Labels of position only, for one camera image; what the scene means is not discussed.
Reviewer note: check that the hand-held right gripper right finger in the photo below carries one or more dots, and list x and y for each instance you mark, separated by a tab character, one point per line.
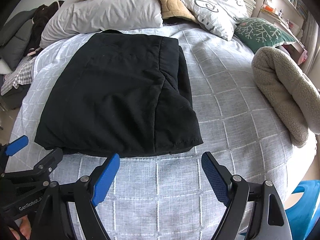
215	177

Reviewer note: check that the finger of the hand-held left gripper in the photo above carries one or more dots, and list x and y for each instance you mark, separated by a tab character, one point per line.
16	146
50	160

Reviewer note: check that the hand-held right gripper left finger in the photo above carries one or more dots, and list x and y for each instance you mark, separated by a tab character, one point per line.
106	180

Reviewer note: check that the black garment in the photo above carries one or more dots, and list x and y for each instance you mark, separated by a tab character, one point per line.
112	92

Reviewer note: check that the person's left hand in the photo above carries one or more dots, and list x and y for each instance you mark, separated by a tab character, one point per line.
23	230

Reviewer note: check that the grey checked cloth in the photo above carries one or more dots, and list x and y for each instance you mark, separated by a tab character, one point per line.
20	76

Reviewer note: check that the light blue checked bed cover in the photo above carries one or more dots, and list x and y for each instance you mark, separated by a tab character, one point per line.
225	105

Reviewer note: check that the blue plastic stool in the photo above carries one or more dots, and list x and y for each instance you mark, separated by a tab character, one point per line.
302	205

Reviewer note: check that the dark grey padded jacket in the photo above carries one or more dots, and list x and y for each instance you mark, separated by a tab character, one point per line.
15	35

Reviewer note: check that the beige rolled sherpa blanket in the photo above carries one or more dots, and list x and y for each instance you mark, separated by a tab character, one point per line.
282	87

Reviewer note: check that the dark brown cloth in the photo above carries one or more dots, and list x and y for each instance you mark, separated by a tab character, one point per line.
41	22

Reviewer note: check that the green pillow with branch print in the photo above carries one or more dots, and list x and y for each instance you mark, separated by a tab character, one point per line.
262	32

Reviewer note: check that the white pillow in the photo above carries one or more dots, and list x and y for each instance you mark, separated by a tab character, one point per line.
105	12

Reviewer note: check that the grey cartoon printed pillow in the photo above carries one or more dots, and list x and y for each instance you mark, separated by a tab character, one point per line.
212	12

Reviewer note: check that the stack of books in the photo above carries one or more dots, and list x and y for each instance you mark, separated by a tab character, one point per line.
248	0

